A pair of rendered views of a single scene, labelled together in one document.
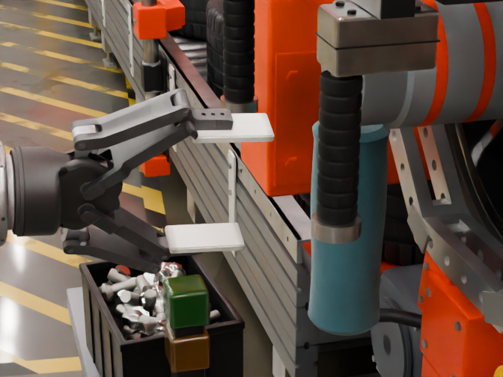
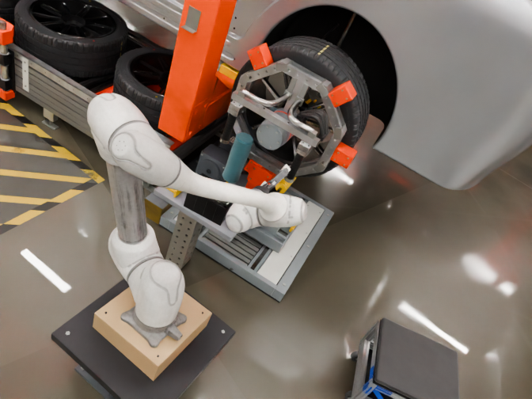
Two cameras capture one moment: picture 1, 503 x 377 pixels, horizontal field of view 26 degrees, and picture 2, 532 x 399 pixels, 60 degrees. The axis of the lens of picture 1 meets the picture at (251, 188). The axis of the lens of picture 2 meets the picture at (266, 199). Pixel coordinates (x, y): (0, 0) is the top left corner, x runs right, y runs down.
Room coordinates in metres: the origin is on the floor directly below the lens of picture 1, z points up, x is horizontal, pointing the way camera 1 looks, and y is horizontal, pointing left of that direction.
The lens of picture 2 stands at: (0.21, 1.41, 1.97)
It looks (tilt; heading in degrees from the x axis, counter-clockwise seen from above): 40 degrees down; 296
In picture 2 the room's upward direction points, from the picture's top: 25 degrees clockwise
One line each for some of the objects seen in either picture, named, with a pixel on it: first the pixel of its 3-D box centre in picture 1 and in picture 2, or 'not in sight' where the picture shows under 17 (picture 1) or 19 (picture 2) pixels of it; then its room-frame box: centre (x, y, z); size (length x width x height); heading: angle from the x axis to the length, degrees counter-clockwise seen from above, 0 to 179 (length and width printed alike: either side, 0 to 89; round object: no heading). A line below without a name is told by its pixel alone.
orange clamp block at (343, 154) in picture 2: not in sight; (343, 155); (0.79, -0.34, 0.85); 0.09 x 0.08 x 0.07; 15
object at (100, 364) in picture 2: not in sight; (144, 351); (0.80, 0.64, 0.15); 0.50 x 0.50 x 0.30; 9
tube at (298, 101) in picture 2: not in sight; (308, 110); (0.97, -0.16, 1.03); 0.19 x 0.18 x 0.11; 105
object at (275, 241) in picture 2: not in sight; (257, 209); (1.12, -0.43, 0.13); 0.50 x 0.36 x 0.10; 15
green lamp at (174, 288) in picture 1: (186, 301); not in sight; (0.94, 0.06, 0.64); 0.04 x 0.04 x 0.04; 15
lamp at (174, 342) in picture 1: (187, 345); not in sight; (0.94, 0.06, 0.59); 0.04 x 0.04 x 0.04; 15
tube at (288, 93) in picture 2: not in sight; (268, 87); (1.16, -0.11, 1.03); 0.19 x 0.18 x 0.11; 105
